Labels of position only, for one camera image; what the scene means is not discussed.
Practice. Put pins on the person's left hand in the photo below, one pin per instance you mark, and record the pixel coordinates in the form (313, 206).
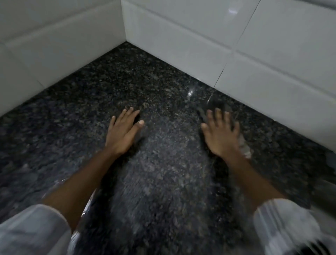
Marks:
(119, 138)

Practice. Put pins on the person's right hand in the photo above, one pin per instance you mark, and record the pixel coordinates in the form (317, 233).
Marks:
(221, 139)

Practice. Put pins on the person's right middle finger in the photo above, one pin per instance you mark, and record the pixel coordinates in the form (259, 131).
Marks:
(220, 117)

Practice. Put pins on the person's right little finger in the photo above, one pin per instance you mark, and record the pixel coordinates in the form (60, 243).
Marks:
(236, 129)

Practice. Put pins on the person's left forearm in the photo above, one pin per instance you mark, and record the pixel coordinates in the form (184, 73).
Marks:
(78, 189)

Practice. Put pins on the white shirt sleeve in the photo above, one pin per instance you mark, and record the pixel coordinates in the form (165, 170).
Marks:
(31, 231)
(288, 226)

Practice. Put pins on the person's left thumb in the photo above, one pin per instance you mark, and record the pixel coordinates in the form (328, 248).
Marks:
(137, 128)

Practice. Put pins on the person's right forearm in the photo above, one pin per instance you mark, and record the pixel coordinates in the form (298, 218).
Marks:
(252, 181)

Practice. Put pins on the person's left little finger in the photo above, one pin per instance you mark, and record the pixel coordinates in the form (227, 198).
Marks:
(111, 124)

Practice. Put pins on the person's left middle finger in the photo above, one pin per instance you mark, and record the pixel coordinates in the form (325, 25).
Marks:
(126, 115)

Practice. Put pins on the person's right thumb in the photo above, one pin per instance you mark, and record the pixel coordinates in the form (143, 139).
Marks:
(205, 131)

